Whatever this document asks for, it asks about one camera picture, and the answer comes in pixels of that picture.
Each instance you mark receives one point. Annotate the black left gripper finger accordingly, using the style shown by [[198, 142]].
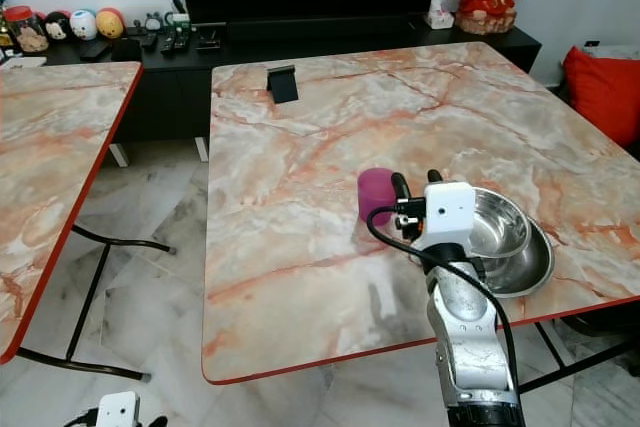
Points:
[[148, 422]]

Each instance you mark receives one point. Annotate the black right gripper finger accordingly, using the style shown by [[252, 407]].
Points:
[[436, 177], [401, 187]]

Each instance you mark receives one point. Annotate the purple plastic cup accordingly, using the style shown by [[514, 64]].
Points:
[[375, 197]]

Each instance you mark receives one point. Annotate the stainless steel bowl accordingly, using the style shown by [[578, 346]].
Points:
[[500, 227]]

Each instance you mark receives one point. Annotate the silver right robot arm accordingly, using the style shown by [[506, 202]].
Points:
[[465, 337]]

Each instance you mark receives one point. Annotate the black phone stand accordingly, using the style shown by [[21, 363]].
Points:
[[283, 85]]

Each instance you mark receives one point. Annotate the red cushion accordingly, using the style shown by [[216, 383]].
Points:
[[605, 92]]

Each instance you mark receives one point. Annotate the red lidded snack jar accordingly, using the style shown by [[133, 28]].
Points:
[[26, 32]]

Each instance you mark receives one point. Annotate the small black metal stand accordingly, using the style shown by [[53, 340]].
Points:
[[211, 38]]

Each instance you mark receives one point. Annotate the black remote control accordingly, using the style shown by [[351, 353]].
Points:
[[168, 42], [182, 40]]

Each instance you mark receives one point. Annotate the black round toy head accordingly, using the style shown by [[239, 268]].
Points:
[[55, 27]]

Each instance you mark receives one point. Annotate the white blue round toy head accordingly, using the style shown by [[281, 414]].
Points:
[[82, 25]]

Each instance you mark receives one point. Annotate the flat black case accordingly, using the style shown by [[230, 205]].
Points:
[[105, 48]]

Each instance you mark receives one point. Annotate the yellow orange round toy head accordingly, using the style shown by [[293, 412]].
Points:
[[110, 23]]

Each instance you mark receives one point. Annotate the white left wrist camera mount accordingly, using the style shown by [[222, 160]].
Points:
[[117, 410]]

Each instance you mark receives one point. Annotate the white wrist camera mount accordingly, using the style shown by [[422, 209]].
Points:
[[117, 410], [450, 214]]

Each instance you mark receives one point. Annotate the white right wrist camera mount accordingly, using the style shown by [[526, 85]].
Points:
[[450, 214]]

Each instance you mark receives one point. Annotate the black metal table leg frame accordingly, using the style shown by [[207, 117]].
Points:
[[90, 302], [580, 367]]

